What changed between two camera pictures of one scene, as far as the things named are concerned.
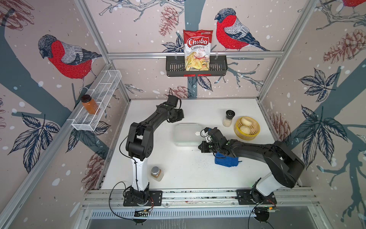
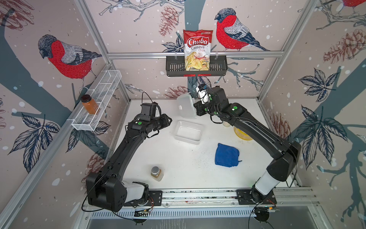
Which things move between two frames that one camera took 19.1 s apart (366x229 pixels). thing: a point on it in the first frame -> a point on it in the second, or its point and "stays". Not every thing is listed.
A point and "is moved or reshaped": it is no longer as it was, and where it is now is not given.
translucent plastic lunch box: [185, 134] is moved or reshaped
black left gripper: [181, 117] -> [165, 120]
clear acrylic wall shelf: [89, 118] stays
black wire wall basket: [175, 67] stays
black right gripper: [203, 149] -> [198, 107]
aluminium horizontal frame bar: [145, 55] stays
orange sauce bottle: [89, 104] stays
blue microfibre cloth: [225, 161] stays
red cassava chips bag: [197, 46] stays
